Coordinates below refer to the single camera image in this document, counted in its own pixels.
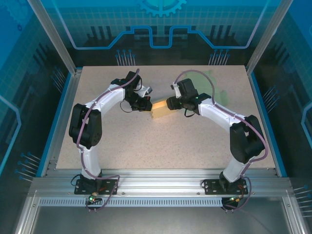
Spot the yellow paper box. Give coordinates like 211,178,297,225
150,99,178,120

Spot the green paper box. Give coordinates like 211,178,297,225
190,69,230,105

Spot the blue side panel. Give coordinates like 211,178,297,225
36,72,74,178
248,72,288,178

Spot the small adapter board with LED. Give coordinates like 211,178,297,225
87,192,102,204
223,195,244,204

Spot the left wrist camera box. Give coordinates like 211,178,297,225
136,85,154,98

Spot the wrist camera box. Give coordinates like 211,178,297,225
170,82,182,99
136,85,154,98

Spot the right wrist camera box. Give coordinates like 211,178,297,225
170,82,182,99

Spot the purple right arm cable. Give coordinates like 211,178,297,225
175,70,270,213

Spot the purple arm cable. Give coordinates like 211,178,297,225
76,68,141,213
175,70,270,213

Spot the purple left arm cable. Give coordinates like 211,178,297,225
76,68,141,213

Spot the aluminium frame rail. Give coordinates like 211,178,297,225
29,169,293,198

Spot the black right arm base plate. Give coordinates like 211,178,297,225
203,178,249,195

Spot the aluminium corner post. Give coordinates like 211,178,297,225
245,0,294,75
26,0,82,76

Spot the slotted grey cable duct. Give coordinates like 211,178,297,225
38,197,224,207

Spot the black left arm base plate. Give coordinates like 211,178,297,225
74,179,119,195

